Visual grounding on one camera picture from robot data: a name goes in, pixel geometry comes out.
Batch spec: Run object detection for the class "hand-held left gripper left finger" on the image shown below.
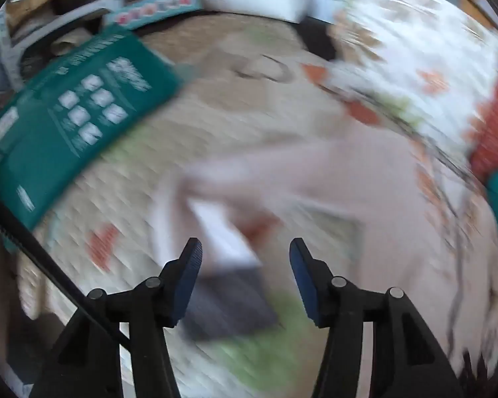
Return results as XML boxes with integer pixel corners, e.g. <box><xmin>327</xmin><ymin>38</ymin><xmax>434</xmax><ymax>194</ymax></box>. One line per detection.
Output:
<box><xmin>28</xmin><ymin>237</ymin><xmax>203</xmax><ymax>398</ymax></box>

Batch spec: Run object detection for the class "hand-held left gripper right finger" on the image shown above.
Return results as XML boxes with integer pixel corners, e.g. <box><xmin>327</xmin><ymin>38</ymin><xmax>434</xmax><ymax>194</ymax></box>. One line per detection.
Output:
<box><xmin>289</xmin><ymin>237</ymin><xmax>467</xmax><ymax>398</ymax></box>

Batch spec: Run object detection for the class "white and grey cloth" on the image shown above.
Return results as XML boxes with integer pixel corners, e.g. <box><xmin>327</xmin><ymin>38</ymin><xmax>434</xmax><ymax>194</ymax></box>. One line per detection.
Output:
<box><xmin>183</xmin><ymin>199</ymin><xmax>281</xmax><ymax>341</ymax></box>

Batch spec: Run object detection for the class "pale pink cloth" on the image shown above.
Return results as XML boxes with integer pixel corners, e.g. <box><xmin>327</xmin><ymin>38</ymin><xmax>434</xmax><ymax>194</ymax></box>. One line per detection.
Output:
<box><xmin>178</xmin><ymin>124</ymin><xmax>498</xmax><ymax>365</ymax></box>

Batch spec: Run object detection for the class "heart printed blanket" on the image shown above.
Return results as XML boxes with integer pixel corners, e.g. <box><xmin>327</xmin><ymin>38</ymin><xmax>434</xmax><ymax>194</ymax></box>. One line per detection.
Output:
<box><xmin>17</xmin><ymin>12</ymin><xmax>498</xmax><ymax>398</ymax></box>

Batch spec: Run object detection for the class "teal cardboard box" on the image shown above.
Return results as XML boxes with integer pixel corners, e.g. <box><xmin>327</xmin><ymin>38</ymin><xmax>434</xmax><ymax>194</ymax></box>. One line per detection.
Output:
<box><xmin>0</xmin><ymin>25</ymin><xmax>183</xmax><ymax>231</ymax></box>

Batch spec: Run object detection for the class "red floral pillow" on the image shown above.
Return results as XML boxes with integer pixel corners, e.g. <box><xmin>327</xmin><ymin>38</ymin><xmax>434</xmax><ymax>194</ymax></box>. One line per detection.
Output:
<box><xmin>467</xmin><ymin>77</ymin><xmax>498</xmax><ymax>183</ymax></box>

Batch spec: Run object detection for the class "white floral pillow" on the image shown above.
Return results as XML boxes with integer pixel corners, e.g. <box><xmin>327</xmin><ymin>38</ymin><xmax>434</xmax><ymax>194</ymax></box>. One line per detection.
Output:
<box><xmin>328</xmin><ymin>0</ymin><xmax>498</xmax><ymax>162</ymax></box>

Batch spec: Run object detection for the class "teal and red patterned box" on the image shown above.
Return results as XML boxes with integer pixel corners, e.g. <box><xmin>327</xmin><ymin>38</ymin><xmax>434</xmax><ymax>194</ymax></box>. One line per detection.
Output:
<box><xmin>104</xmin><ymin>0</ymin><xmax>203</xmax><ymax>30</ymax></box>

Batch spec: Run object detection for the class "grey metal shelf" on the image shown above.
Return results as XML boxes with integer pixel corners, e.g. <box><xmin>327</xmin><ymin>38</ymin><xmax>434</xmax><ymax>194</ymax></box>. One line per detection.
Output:
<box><xmin>0</xmin><ymin>0</ymin><xmax>125</xmax><ymax>92</ymax></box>

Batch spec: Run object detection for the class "black cable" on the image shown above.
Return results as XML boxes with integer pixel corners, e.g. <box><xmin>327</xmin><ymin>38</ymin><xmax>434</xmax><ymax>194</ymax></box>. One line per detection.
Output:
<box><xmin>0</xmin><ymin>184</ymin><xmax>132</xmax><ymax>352</ymax></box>

